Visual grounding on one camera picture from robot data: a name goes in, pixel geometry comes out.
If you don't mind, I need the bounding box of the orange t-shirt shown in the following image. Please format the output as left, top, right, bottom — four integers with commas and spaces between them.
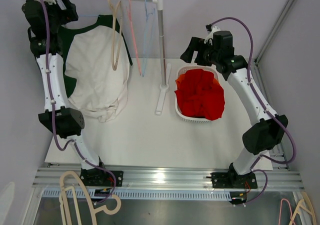
175, 73, 186, 90

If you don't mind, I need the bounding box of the aluminium rail front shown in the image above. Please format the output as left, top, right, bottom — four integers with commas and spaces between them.
31, 166, 305, 202

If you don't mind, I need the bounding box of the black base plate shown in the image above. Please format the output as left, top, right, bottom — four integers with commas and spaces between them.
207, 172, 258, 189
80, 168, 124, 187

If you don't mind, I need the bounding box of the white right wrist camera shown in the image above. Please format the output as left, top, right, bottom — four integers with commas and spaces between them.
204, 24, 221, 46

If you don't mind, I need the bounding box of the pink hanger lower right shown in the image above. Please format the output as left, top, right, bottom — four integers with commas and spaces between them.
277, 198, 295, 225

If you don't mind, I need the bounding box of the beige hanger lower left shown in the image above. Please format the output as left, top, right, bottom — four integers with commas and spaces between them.
58, 171, 123, 225

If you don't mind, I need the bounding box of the white perforated plastic basket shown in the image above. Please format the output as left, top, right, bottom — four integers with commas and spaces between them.
174, 65, 219, 124

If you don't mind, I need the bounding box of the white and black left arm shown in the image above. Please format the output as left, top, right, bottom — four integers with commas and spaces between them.
21, 0, 108, 186

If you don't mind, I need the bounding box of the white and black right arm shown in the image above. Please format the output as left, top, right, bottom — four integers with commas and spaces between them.
180, 30, 288, 188

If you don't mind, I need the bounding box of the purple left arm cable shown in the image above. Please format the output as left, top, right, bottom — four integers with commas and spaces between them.
29, 0, 117, 205

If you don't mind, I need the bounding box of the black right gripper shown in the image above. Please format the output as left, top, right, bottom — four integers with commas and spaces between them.
180, 37, 220, 68

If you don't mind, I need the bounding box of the pink plastic hanger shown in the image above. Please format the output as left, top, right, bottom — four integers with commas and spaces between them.
127, 0, 142, 76

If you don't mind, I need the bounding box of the beige hanger lower right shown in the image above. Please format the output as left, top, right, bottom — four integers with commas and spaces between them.
289, 191, 317, 225

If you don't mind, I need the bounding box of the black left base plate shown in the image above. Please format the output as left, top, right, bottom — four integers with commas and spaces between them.
80, 168, 124, 187

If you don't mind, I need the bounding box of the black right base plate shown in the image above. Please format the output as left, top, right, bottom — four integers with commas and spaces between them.
207, 172, 258, 189

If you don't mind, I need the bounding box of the silver clothes rack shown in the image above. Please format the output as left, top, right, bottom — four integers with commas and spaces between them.
31, 0, 173, 116

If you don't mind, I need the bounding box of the aluminium frame post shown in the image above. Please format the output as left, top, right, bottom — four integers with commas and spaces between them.
254, 0, 298, 66

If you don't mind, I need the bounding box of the green and beige t-shirt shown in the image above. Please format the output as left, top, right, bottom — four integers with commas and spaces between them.
58, 15, 133, 123

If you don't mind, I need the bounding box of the red t-shirt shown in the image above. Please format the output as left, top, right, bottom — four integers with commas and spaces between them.
174, 69, 226, 121

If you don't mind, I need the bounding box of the beige wooden hanger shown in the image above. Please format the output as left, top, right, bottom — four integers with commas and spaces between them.
107, 0, 123, 71

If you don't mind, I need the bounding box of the black t-shirt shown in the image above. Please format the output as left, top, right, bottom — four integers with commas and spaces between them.
193, 115, 206, 119

